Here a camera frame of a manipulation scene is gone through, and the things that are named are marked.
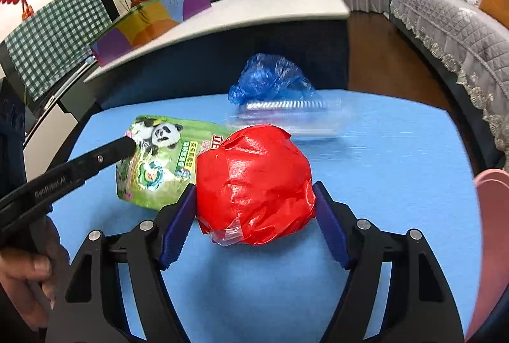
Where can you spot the green checked cloth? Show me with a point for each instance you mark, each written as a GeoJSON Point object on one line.
{"type": "Point", "coordinates": [55, 36]}

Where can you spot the blue plastic bag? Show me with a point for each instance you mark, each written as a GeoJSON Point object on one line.
{"type": "Point", "coordinates": [266, 76]}

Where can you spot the grey quilted sofa cover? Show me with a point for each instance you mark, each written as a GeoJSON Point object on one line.
{"type": "Point", "coordinates": [445, 17]}

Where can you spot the pink plastic bin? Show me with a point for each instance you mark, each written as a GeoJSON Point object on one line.
{"type": "Point", "coordinates": [493, 227]}

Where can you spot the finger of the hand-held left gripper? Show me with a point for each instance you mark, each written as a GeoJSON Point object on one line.
{"type": "Point", "coordinates": [111, 154]}

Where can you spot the white television cabinet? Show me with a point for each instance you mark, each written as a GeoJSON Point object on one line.
{"type": "Point", "coordinates": [51, 128]}

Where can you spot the large red plastic bag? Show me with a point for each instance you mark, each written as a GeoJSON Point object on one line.
{"type": "Point", "coordinates": [254, 184]}

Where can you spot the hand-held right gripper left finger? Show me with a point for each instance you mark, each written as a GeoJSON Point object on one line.
{"type": "Point", "coordinates": [179, 231]}

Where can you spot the person's left hand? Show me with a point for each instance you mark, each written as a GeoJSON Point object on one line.
{"type": "Point", "coordinates": [24, 275]}

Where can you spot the dark sofa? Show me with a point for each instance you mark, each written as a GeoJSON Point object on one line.
{"type": "Point", "coordinates": [449, 88]}

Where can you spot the green panda snack packet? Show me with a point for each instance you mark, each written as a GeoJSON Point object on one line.
{"type": "Point", "coordinates": [159, 168]}

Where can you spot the clear plastic container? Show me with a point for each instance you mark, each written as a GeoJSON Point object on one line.
{"type": "Point", "coordinates": [310, 120]}

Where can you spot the blue mat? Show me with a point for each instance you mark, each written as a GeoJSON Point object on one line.
{"type": "Point", "coordinates": [397, 176]}

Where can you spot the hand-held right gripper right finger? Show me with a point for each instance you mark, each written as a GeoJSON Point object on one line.
{"type": "Point", "coordinates": [332, 227]}

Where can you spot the white-topped coffee table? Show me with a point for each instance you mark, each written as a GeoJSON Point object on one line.
{"type": "Point", "coordinates": [278, 5]}

